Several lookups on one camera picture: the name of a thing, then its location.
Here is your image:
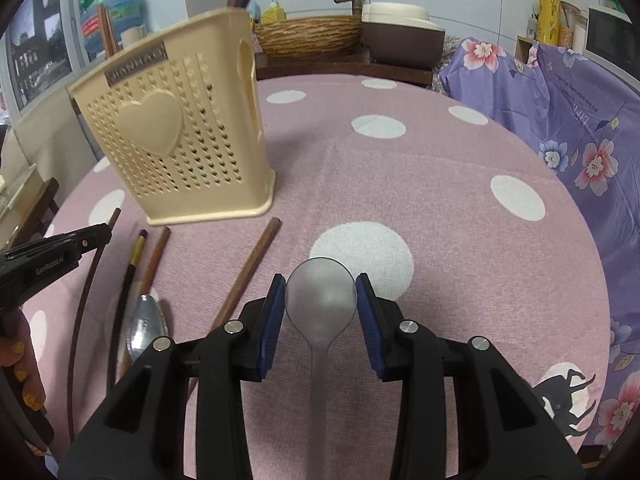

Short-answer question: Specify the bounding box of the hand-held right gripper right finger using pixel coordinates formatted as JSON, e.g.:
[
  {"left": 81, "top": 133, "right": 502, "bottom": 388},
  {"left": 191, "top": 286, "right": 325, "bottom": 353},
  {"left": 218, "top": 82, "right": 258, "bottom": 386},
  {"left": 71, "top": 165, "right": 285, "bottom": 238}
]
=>
[{"left": 354, "top": 272, "right": 586, "bottom": 480}]

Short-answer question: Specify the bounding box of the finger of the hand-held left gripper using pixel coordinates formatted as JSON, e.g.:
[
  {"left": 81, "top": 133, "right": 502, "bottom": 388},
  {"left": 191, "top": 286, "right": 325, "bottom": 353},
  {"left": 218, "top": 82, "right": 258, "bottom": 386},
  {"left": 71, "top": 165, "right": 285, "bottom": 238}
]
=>
[{"left": 64, "top": 222, "right": 113, "bottom": 262}]

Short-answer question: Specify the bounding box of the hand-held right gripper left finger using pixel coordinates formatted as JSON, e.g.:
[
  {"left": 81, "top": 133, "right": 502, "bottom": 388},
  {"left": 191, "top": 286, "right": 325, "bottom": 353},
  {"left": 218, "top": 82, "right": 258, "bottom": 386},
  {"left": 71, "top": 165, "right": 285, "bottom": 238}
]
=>
[{"left": 57, "top": 274, "right": 287, "bottom": 480}]

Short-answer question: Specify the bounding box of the brown wooden chopstick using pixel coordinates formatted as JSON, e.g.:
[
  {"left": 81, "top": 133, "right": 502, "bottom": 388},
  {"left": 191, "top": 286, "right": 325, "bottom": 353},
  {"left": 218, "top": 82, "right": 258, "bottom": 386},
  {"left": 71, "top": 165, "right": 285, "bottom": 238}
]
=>
[
  {"left": 116, "top": 226, "right": 172, "bottom": 378},
  {"left": 66, "top": 207, "right": 122, "bottom": 441},
  {"left": 187, "top": 217, "right": 282, "bottom": 397},
  {"left": 97, "top": 2, "right": 120, "bottom": 58}
]

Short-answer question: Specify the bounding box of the metal spoon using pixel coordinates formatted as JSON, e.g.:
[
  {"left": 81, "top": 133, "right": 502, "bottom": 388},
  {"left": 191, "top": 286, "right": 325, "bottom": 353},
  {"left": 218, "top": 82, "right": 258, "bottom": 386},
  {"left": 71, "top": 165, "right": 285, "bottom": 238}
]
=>
[
  {"left": 284, "top": 256, "right": 359, "bottom": 480},
  {"left": 125, "top": 294, "right": 170, "bottom": 362}
]

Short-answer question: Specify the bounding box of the beige perforated utensil holder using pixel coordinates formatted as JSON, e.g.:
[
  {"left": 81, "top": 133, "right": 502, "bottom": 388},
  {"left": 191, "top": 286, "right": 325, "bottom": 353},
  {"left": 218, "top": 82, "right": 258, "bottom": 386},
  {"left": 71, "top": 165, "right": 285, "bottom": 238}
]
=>
[{"left": 66, "top": 7, "right": 277, "bottom": 227}]

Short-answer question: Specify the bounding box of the person's left hand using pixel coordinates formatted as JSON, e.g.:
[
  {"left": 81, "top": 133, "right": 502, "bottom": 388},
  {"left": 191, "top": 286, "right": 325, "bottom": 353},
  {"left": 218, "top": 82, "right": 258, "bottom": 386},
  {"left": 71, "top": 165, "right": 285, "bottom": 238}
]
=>
[{"left": 0, "top": 304, "right": 56, "bottom": 456}]

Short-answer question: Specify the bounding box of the small dark wooden stool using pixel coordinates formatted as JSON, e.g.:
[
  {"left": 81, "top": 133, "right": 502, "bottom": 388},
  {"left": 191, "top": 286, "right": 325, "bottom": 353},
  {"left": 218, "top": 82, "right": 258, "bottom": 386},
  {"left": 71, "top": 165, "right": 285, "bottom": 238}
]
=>
[{"left": 10, "top": 177, "right": 61, "bottom": 246}]

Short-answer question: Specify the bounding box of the beige cloth cover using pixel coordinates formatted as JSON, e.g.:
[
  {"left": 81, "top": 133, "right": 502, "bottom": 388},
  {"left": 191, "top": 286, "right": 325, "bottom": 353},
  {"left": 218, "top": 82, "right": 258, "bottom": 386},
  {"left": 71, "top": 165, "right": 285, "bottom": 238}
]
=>
[{"left": 0, "top": 87, "right": 101, "bottom": 196}]

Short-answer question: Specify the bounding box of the pink polka dot tablecloth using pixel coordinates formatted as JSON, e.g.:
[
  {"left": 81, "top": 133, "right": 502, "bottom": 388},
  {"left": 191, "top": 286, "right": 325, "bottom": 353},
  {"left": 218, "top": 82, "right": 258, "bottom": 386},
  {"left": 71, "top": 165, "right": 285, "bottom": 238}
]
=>
[{"left": 20, "top": 74, "right": 613, "bottom": 480}]

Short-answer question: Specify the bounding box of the sliding glass window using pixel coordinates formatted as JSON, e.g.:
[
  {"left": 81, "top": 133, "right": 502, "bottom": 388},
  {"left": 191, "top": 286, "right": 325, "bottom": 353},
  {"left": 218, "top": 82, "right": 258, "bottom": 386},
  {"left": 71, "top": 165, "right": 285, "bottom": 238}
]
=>
[{"left": 0, "top": 0, "right": 87, "bottom": 117}]

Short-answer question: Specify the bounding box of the white paper cup tube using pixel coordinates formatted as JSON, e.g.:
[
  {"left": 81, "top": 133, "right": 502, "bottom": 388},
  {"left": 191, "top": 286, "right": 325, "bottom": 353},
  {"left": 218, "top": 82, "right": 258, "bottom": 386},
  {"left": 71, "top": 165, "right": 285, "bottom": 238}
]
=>
[{"left": 120, "top": 25, "right": 149, "bottom": 47}]

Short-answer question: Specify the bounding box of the dark wooden cabinet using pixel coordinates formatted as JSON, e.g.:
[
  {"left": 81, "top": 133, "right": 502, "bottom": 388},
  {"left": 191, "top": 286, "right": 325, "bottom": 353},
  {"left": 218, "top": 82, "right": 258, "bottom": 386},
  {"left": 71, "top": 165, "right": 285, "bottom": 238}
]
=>
[{"left": 252, "top": 52, "right": 434, "bottom": 87}]

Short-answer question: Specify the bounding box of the purple floral cloth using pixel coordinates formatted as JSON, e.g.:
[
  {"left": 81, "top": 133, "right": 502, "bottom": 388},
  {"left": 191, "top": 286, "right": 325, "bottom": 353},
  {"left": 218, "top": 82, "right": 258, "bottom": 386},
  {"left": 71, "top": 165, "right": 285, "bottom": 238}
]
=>
[{"left": 440, "top": 36, "right": 640, "bottom": 447}]

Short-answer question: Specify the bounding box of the woven basket sink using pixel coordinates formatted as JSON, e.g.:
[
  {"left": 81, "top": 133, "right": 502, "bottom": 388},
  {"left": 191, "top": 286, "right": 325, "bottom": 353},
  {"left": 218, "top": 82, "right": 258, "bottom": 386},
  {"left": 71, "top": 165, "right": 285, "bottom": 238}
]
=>
[{"left": 252, "top": 16, "right": 372, "bottom": 59}]

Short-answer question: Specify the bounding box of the brown white rice cooker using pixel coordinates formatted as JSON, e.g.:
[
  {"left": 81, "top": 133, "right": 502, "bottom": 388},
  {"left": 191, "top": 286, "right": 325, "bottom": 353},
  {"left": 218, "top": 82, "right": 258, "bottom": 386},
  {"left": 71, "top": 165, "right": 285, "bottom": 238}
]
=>
[{"left": 361, "top": 2, "right": 446, "bottom": 70}]

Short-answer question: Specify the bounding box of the small cardboard box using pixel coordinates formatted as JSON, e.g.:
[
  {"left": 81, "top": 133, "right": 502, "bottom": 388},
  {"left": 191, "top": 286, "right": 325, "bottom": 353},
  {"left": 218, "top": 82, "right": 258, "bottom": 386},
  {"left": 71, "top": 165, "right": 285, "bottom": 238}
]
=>
[{"left": 515, "top": 35, "right": 539, "bottom": 64}]

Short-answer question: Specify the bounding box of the glass storage jar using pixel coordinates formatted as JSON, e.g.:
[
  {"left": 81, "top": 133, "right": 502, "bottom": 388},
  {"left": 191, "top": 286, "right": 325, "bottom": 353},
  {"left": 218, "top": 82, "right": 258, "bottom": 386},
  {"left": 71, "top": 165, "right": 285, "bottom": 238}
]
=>
[{"left": 560, "top": 0, "right": 589, "bottom": 54}]

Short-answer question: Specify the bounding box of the yellow cling wrap roll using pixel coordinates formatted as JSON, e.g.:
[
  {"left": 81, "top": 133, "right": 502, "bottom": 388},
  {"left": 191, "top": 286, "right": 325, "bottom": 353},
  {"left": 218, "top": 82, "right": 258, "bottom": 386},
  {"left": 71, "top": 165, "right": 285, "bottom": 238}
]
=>
[{"left": 537, "top": 0, "right": 563, "bottom": 46}]

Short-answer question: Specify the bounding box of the white microwave oven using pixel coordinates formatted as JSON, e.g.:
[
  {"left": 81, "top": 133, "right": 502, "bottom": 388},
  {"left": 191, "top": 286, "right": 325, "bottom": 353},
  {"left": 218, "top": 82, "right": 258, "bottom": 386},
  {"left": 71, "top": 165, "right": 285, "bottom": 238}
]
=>
[{"left": 586, "top": 6, "right": 640, "bottom": 68}]

